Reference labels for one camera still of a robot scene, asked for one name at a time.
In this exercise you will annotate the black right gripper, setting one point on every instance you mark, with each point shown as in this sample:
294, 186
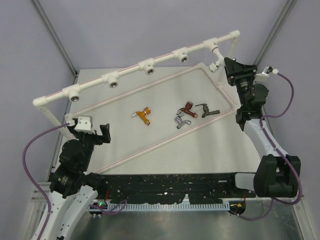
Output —
236, 71

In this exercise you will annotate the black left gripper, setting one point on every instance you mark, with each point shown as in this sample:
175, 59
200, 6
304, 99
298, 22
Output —
104, 129

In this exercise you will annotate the white chrome knob faucet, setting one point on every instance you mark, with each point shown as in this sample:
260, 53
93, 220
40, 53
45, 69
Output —
216, 65

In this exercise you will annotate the white pipe frame rack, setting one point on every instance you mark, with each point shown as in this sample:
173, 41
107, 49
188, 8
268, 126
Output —
164, 84

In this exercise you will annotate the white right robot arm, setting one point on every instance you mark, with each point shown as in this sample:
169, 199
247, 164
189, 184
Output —
278, 173

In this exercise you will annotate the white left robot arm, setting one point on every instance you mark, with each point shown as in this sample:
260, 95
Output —
71, 189

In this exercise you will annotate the dark grey lever faucet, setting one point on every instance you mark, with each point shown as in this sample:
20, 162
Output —
206, 111

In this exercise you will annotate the orange faucet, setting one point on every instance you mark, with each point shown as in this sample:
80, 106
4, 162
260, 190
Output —
143, 115

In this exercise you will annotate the red brown faucet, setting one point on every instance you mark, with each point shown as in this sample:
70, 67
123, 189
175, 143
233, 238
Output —
187, 110

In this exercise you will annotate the chrome silver faucet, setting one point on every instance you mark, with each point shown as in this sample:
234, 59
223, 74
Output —
180, 122

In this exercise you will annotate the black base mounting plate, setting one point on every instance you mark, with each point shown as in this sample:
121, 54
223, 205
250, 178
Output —
169, 189

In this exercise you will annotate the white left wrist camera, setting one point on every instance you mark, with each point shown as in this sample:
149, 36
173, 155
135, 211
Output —
83, 124

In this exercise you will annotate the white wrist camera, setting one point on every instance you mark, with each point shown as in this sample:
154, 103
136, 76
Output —
83, 124
265, 74

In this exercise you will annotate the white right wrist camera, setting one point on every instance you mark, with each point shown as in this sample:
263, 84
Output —
265, 74

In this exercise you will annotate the white slotted cable duct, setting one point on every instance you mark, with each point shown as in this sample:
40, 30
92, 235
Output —
185, 206

